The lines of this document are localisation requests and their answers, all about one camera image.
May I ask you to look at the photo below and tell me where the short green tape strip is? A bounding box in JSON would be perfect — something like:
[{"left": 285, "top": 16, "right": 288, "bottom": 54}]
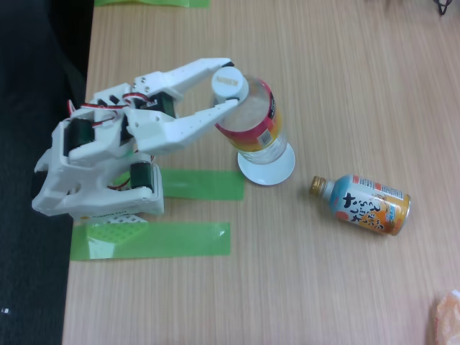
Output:
[{"left": 157, "top": 167, "right": 245, "bottom": 202}]

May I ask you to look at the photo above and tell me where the orange blue aluminium bottle can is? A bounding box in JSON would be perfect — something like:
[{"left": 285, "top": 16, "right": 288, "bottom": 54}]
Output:
[{"left": 309, "top": 174, "right": 412, "bottom": 237}]

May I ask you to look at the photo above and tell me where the green tape at table edge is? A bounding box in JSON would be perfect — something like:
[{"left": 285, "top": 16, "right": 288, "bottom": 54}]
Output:
[{"left": 93, "top": 0, "right": 210, "bottom": 9}]

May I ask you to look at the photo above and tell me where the small white round plate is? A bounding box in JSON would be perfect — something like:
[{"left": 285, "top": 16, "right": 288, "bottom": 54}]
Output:
[{"left": 236, "top": 143, "right": 296, "bottom": 186}]

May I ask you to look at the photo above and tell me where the clear plastic bottle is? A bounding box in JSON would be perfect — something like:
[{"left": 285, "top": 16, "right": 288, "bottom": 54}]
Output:
[{"left": 210, "top": 68, "right": 288, "bottom": 165}]

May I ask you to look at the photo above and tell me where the long green tape strip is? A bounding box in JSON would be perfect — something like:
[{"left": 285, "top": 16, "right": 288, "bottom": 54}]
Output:
[{"left": 70, "top": 221, "right": 231, "bottom": 262}]

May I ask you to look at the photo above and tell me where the black cable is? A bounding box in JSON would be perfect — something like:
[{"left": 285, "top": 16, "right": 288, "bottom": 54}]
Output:
[{"left": 433, "top": 0, "right": 454, "bottom": 17}]

